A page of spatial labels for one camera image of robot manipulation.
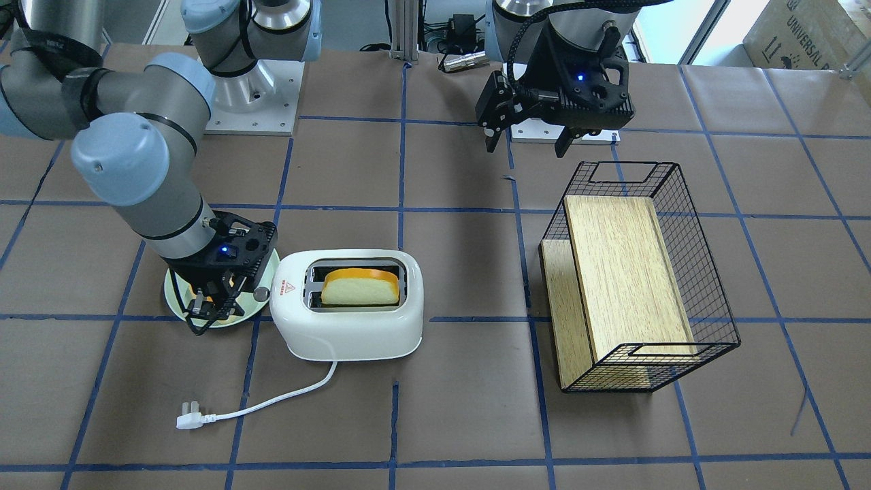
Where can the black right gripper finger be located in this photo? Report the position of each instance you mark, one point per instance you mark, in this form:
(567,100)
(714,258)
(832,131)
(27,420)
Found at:
(237,301)
(202,307)

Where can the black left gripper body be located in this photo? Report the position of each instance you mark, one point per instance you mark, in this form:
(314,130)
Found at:
(546,70)

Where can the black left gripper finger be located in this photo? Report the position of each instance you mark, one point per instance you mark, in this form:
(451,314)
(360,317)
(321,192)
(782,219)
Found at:
(566,138)
(496,109)

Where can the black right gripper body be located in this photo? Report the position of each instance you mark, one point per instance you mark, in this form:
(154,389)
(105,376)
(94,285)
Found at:
(198,271)

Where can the white toaster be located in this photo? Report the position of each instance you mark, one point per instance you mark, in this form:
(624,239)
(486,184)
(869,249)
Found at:
(317,332)

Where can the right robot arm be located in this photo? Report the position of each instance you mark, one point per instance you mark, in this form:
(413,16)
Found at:
(134,136)

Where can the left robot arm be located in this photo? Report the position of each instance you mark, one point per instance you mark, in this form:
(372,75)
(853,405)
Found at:
(513,27)

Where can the bread slice in toaster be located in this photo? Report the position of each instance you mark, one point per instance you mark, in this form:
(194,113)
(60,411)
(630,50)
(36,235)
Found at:
(356,286)

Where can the light green plate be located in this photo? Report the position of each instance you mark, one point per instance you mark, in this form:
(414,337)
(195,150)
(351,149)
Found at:
(179,293)

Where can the wooden shelf block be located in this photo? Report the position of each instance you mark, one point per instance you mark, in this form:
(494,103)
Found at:
(619,323)

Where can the cardboard box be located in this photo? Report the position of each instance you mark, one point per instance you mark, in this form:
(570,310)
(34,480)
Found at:
(807,34)

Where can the aluminium frame post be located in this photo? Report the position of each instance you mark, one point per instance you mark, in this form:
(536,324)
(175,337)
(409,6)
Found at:
(406,24)

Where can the black wire basket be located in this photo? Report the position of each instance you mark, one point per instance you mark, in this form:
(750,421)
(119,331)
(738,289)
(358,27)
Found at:
(699,284)

